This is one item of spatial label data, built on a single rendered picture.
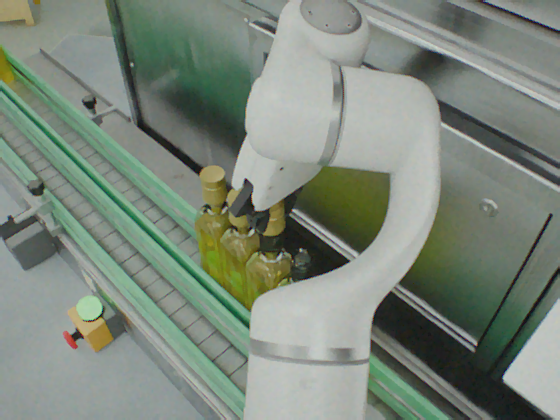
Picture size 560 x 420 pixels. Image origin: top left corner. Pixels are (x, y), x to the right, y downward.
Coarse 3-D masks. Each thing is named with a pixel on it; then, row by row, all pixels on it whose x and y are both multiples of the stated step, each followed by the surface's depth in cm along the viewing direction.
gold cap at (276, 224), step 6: (276, 204) 63; (282, 204) 63; (270, 210) 63; (276, 210) 63; (282, 210) 64; (270, 216) 63; (276, 216) 63; (282, 216) 64; (270, 222) 64; (276, 222) 64; (282, 222) 65; (270, 228) 65; (276, 228) 65; (282, 228) 66; (264, 234) 66; (270, 234) 65; (276, 234) 66
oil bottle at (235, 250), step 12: (228, 228) 75; (228, 240) 74; (240, 240) 73; (252, 240) 73; (228, 252) 75; (240, 252) 73; (252, 252) 74; (228, 264) 78; (240, 264) 74; (228, 276) 80; (240, 276) 77; (228, 288) 83; (240, 288) 79; (240, 300) 82
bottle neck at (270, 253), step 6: (282, 234) 68; (264, 240) 67; (270, 240) 67; (276, 240) 67; (282, 240) 69; (264, 246) 68; (270, 246) 68; (276, 246) 68; (282, 246) 69; (264, 252) 69; (270, 252) 69; (276, 252) 69; (282, 252) 71; (264, 258) 70; (270, 258) 70; (276, 258) 70
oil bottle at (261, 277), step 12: (288, 252) 72; (252, 264) 71; (264, 264) 70; (276, 264) 70; (288, 264) 71; (252, 276) 73; (264, 276) 70; (276, 276) 70; (252, 288) 75; (264, 288) 72; (252, 300) 78
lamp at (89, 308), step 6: (84, 300) 94; (90, 300) 94; (96, 300) 95; (78, 306) 94; (84, 306) 93; (90, 306) 93; (96, 306) 94; (102, 306) 96; (78, 312) 93; (84, 312) 93; (90, 312) 93; (96, 312) 94; (102, 312) 95; (84, 318) 94; (90, 318) 94; (96, 318) 94
